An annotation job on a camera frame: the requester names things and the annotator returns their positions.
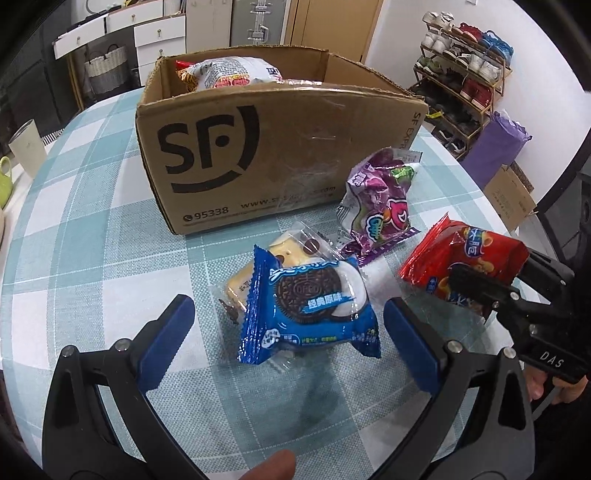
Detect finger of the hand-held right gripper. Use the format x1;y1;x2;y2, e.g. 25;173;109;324
519;248;576;297
449;264;525;324

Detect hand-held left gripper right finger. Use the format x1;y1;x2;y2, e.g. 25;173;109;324
383;298;536;480

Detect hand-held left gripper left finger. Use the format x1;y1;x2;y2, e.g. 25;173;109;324
42;294;208;480

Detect red cone snack packet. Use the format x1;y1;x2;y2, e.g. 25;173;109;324
399;213;531;320

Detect blue cookie packet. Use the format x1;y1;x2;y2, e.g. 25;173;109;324
238;244;383;366

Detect brown cardboard box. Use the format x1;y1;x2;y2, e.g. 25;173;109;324
135;44;419;236

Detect white red noodle packet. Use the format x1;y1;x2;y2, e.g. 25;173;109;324
174;55;284;92

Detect person's right hand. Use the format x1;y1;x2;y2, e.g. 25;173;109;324
526;369;590;407

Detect person's left hand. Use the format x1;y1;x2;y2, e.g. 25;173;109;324
240;450;297;480

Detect flattened cardboard box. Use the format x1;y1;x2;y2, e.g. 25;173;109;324
485;161;539;232

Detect purple candy packet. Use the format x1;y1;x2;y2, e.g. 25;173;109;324
336;147;422;269

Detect purple bag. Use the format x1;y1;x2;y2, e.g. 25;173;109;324
462;110;532;179

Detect yellow cake in clear wrapper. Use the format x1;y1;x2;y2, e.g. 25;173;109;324
208;220;343;325

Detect metal shoe rack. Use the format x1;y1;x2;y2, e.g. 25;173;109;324
412;11;515;160

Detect rows of assorted shoes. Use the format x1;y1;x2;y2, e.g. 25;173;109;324
418;11;515;156

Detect green mug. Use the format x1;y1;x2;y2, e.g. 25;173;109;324
0;156;14;209

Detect white tumbler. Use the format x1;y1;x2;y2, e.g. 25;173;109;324
8;119;49;177

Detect woven basket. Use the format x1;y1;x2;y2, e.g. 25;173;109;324
84;45;128;91

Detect dark fridge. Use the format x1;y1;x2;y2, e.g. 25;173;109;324
18;23;77;134

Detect wooden door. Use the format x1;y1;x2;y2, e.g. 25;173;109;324
284;0;385;64

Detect white drawer desk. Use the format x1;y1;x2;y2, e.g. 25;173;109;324
53;0;188;89

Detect silver suitcase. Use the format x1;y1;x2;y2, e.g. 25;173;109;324
231;0;287;47

